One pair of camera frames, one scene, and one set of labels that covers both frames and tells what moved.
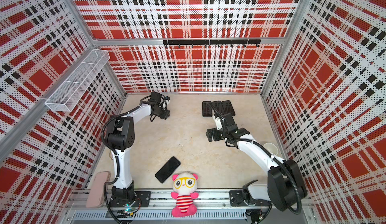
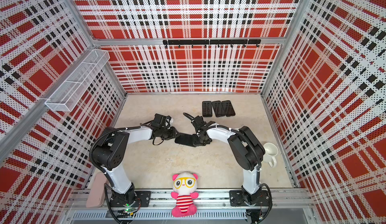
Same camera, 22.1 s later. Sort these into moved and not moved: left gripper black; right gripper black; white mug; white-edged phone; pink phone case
Moved: left gripper black; right gripper black
Not moved: white-edged phone; pink phone case; white mug
